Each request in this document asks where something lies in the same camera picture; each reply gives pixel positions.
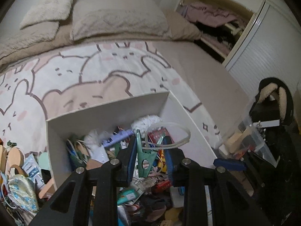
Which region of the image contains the green clothespin with white tie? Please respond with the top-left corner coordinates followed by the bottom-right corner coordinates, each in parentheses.
top-left (135, 122), bottom-right (191, 178)

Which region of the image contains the white storage box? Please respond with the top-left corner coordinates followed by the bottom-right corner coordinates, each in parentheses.
top-left (46, 92), bottom-right (216, 189)

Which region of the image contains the clear plastic container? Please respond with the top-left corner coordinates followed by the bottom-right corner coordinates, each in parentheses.
top-left (213, 114), bottom-right (278, 167)

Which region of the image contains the black fleece jacket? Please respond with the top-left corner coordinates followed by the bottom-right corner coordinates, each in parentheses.
top-left (249, 77), bottom-right (294, 125)

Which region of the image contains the cartoon animal bed sheet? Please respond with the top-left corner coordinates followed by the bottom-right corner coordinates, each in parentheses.
top-left (0, 40), bottom-right (250, 160)

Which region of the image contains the silver foil packet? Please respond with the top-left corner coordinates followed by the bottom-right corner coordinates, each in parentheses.
top-left (22, 153), bottom-right (45, 190)

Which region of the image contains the blue floral fabric pouch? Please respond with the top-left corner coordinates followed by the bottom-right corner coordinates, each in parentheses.
top-left (8, 174), bottom-right (39, 212)

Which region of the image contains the wooden oval box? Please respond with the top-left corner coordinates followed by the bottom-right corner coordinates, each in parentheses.
top-left (5, 146), bottom-right (24, 176)

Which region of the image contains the closet with clothes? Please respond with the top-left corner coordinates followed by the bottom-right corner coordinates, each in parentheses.
top-left (176, 0), bottom-right (255, 63)

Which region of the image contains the beige fluffy pillow large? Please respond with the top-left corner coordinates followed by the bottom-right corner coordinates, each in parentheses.
top-left (70, 0), bottom-right (170, 41)

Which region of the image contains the beige blanket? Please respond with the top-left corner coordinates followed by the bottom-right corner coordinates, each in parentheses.
top-left (1, 10), bottom-right (201, 66)

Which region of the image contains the beige fluffy pillow small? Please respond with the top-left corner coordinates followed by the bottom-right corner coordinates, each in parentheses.
top-left (19, 0), bottom-right (74, 30)

